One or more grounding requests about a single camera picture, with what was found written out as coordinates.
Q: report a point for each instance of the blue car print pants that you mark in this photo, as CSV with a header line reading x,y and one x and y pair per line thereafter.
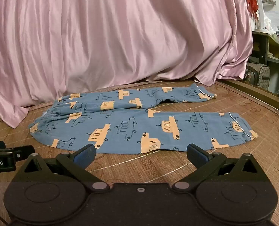
x,y
134,124

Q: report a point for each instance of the wooden bed frame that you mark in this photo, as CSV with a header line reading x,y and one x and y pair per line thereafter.
x,y
254,91

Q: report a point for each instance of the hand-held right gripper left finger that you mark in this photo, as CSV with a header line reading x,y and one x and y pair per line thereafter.
x,y
86,154

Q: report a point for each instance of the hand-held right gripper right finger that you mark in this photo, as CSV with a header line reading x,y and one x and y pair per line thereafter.
x,y
196,154

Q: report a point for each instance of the orange wig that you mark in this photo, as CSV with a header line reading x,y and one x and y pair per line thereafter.
x,y
252,0

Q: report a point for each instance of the dark wooden shelf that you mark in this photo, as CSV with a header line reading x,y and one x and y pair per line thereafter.
x,y
270,44

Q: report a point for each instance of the brown bamboo mat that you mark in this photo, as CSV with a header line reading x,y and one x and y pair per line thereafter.
x,y
224,160

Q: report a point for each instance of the pink satin bed sheet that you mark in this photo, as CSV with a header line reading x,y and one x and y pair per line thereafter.
x,y
120,33

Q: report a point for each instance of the white post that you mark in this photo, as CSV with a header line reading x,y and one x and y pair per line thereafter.
x,y
261,14

